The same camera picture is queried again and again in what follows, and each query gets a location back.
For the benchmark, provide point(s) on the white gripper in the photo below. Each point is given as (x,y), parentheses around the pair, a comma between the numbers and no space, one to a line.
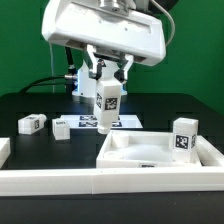
(83,23)

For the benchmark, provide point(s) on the white square tabletop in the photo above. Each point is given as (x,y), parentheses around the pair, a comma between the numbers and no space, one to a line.
(141,149)

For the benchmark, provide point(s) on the white marker base plate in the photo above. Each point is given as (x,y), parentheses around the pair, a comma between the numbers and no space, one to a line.
(90,122)

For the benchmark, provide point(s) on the white left fence wall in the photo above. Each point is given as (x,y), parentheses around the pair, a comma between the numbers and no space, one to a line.
(4,150)

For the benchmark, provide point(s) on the white fence wall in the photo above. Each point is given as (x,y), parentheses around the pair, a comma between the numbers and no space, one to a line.
(115,180)
(4,150)
(208,154)

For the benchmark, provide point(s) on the white right fence wall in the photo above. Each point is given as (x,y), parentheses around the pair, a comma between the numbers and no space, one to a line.
(208,154)

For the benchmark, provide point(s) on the white front fence wall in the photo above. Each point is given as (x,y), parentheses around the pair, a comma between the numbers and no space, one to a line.
(115,180)

